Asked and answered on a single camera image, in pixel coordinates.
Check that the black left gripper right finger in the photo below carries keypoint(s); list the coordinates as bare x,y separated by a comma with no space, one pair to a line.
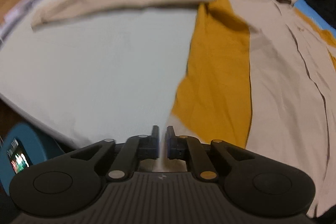
206,162

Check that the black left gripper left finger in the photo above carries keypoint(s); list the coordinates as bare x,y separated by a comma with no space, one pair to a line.
118,161

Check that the teal device with screen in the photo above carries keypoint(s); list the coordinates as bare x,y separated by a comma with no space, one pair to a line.
25,146

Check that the blue white patterned bed sheet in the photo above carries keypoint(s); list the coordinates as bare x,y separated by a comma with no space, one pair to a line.
44,75

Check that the beige and mustard jacket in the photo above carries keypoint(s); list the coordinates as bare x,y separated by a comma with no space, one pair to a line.
236,61

